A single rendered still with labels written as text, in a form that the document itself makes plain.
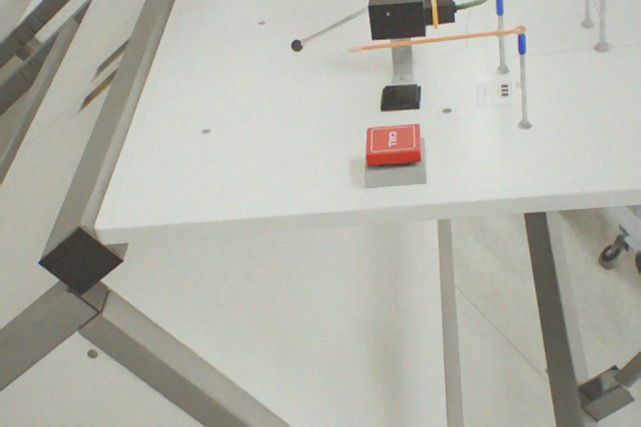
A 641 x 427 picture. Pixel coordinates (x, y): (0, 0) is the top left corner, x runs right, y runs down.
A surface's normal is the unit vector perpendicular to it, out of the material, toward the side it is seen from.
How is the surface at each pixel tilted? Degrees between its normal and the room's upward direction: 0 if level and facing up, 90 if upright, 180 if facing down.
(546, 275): 90
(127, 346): 90
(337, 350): 0
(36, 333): 90
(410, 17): 92
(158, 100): 53
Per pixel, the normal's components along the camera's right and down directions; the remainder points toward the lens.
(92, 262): -0.05, 0.57
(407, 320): 0.72, -0.55
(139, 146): -0.13, -0.82
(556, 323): -0.69, -0.61
